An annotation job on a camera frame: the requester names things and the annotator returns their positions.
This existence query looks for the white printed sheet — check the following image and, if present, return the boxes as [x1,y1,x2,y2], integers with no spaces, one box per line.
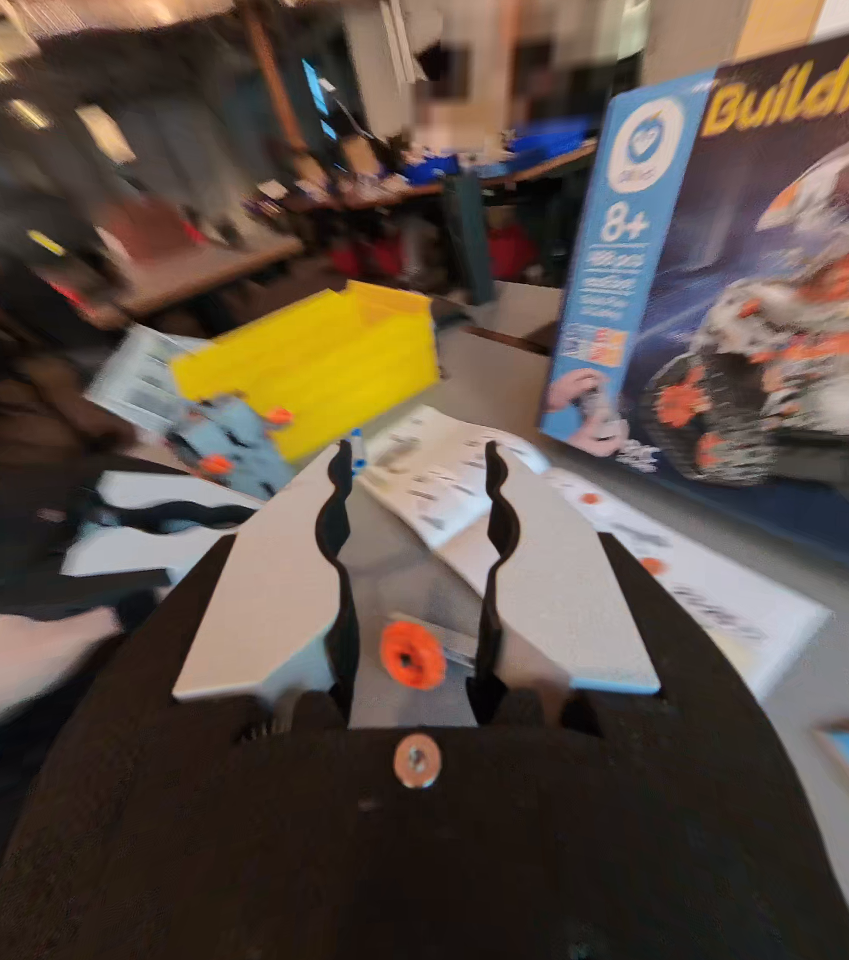
[85,324,217,434]

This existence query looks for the yellow plastic bin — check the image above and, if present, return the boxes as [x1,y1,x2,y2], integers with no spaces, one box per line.
[168,279,442,464]

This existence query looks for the large toy robot box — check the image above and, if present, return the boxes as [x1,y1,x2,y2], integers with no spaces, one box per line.
[539,16,849,588]

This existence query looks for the blue storage bins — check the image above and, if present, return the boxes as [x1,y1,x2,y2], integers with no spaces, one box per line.
[400,118,594,186]

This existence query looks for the dark table post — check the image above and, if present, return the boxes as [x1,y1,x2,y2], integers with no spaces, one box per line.
[441,171,498,306]

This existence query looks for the open instruction booklet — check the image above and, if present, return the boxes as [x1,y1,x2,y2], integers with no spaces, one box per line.
[355,405,836,704]

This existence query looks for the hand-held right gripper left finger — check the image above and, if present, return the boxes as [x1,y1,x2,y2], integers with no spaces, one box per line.
[171,441,363,725]

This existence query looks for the grey toy robot assembly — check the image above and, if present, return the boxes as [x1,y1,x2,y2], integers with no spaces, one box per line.
[164,392,300,501]

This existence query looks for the brown background table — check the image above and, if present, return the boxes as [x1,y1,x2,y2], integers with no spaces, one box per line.
[115,223,307,318]

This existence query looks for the long wooden background table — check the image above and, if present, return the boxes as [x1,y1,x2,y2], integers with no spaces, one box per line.
[273,138,600,215]

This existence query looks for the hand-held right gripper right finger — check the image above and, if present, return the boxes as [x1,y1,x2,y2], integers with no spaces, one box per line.
[468,439,663,726]

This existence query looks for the person's left hand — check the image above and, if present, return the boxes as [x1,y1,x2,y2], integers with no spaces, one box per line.
[0,606,126,744]

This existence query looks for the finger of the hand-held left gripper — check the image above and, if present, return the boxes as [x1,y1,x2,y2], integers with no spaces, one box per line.
[60,523,240,580]
[96,471,262,520]

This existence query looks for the orange toy wheel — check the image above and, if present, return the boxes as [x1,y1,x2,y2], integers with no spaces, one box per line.
[378,617,480,693]

